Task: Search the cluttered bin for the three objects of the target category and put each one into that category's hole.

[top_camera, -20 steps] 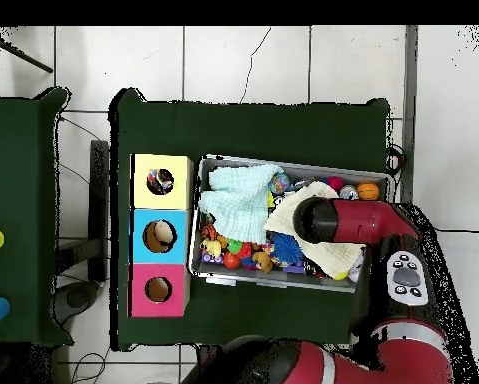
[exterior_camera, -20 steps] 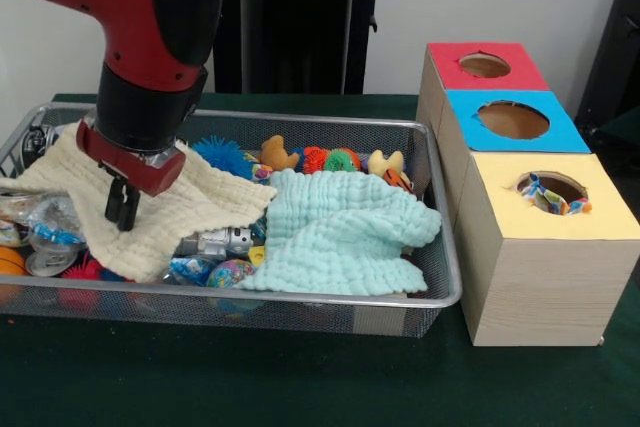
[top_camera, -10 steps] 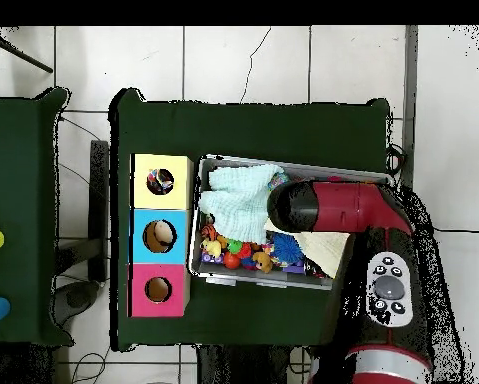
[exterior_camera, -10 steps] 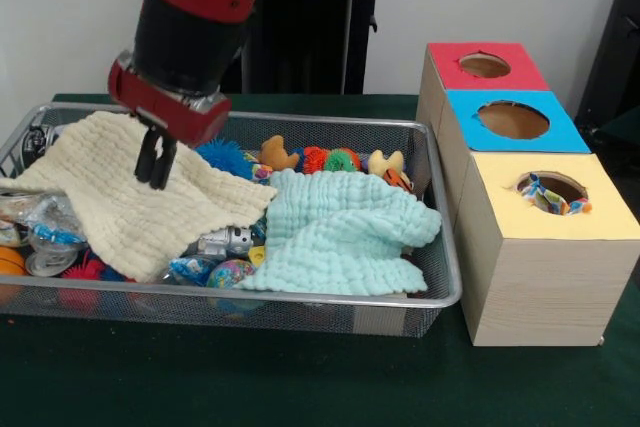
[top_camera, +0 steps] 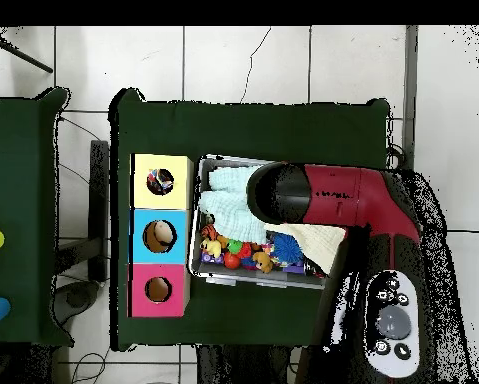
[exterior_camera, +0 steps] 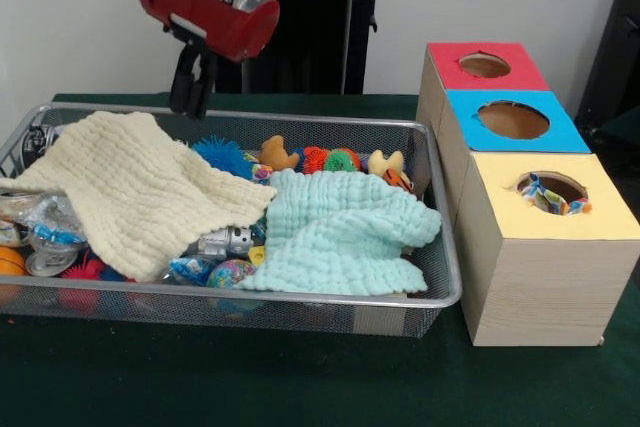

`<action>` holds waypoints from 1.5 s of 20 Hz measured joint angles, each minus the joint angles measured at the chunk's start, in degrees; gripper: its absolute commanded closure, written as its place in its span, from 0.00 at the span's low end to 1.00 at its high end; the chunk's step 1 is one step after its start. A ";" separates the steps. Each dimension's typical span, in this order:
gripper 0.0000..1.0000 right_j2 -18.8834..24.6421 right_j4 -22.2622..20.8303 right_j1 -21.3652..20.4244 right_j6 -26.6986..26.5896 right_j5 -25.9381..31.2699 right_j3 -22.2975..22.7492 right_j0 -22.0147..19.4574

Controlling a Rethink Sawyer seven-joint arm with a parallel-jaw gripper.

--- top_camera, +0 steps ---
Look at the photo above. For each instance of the light blue cloth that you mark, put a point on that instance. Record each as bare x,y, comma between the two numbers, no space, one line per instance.
231,216

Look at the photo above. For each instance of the cream yellow cloth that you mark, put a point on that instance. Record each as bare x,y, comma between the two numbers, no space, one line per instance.
315,240

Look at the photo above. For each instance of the colourful knotted cloth toy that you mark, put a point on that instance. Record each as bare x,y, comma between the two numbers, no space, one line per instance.
160,180

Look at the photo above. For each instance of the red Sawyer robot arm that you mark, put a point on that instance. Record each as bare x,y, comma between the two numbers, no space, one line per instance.
343,196

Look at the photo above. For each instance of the shallow silver mesh bin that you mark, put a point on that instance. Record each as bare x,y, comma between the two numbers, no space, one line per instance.
231,276

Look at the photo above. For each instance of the wooden box with three holes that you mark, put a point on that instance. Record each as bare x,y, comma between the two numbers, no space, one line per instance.
159,252

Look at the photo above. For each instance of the colourful spiky caterpillar toy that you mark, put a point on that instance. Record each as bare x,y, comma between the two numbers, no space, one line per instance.
237,246

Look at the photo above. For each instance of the tiger plush toy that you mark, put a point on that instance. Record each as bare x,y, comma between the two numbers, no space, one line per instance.
209,232

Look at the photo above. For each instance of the yellow duck plush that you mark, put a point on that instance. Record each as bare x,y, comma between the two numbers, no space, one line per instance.
212,247

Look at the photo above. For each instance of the red ball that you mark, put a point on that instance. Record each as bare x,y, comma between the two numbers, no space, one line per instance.
232,260

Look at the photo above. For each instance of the brown teddy plush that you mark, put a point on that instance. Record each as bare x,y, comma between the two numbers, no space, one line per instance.
263,260

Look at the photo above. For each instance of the large blue spiky ball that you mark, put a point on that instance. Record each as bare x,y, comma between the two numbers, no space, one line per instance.
287,248

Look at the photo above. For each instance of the grey round floor base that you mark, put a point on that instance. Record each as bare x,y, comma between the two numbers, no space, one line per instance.
77,298

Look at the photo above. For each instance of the dark green side table cloth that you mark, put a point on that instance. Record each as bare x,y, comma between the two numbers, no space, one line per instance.
19,180

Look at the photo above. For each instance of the black tripod leg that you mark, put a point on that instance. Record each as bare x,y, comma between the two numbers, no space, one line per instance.
23,56

